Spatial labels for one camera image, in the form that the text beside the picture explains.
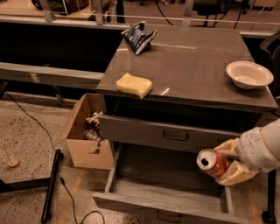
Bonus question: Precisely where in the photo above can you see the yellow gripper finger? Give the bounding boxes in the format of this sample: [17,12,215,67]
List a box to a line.
[215,160,259,186]
[213,138,238,158]

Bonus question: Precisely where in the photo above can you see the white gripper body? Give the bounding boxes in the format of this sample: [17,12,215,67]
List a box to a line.
[237,126,277,172]

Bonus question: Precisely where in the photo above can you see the red coke can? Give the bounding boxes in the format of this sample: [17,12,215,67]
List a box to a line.
[196,149,231,179]

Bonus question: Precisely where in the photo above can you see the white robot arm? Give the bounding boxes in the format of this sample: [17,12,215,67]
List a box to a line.
[214,119,280,186]

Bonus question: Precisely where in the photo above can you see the grey open lower drawer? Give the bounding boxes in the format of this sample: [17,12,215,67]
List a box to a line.
[93,143,249,224]

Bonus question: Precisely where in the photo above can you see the grey upper drawer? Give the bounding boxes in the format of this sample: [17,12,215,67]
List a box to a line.
[99,115,240,152]

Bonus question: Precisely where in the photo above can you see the grey drawer cabinet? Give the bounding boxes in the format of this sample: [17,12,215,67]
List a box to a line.
[95,25,279,138]

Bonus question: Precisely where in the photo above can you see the white paper bowl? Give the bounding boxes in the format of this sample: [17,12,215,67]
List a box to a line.
[226,61,274,90]

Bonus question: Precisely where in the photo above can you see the yellow sponge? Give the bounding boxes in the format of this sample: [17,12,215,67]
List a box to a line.
[116,73,152,99]

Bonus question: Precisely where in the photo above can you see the snack bags in box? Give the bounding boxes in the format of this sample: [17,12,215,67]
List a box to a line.
[83,112,103,141]

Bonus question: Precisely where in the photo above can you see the blue chip bag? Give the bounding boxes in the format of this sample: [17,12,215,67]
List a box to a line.
[121,21,158,55]

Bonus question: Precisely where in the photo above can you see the cardboard box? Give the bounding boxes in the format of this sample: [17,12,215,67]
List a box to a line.
[56,94,115,170]

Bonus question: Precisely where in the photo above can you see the black stand base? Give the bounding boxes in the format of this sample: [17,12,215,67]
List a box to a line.
[0,149,64,224]

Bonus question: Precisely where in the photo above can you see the small wooden cone stand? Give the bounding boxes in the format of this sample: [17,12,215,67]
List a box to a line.
[3,148,19,168]

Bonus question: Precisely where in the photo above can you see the grey metal bench rail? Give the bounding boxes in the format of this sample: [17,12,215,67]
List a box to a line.
[0,62,103,90]

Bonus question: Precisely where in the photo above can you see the black floor cable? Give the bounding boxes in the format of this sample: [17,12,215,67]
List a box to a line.
[4,92,106,224]

